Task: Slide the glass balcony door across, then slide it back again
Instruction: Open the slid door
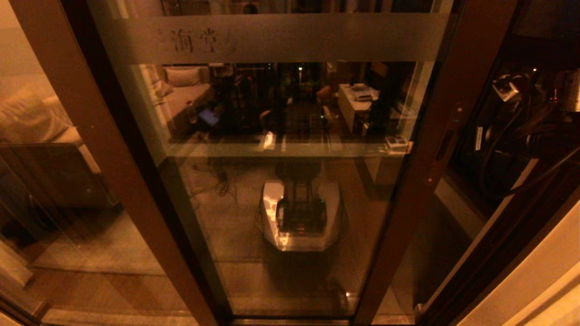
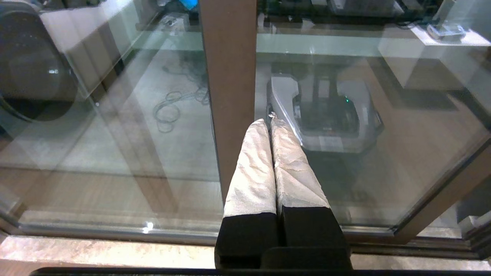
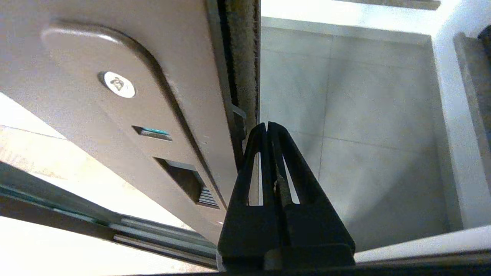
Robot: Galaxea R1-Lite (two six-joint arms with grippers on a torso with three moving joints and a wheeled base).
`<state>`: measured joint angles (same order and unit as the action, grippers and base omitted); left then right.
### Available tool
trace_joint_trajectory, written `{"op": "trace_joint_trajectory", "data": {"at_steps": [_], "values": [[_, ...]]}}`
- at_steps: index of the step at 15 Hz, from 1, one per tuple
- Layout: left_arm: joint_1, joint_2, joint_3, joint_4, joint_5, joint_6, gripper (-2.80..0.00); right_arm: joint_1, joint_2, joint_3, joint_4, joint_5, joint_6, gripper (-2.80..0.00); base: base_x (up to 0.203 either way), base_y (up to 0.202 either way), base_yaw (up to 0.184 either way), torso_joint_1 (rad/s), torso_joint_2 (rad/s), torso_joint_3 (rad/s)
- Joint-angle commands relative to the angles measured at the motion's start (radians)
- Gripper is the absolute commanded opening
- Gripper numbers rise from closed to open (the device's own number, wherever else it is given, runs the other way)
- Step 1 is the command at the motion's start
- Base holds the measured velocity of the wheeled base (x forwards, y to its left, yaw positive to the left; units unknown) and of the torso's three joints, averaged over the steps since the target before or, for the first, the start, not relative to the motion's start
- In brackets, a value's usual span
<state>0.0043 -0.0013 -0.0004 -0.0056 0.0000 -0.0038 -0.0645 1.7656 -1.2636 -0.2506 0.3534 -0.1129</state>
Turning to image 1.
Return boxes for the brown framed fixed glass panel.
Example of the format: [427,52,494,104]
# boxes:
[0,0,234,326]

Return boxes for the dark brown door jamb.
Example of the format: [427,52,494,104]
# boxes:
[415,97,580,326]

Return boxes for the black camera cable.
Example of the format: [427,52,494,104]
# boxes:
[478,77,580,200]

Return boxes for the dark metal floor track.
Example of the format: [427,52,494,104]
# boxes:
[229,317,417,326]

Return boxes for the recessed metal door handle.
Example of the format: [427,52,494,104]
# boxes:
[426,103,464,186]

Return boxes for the brown framed sliding glass door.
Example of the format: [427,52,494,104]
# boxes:
[86,0,519,324]

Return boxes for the dark front-load washing machine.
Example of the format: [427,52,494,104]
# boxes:
[0,143,121,236]

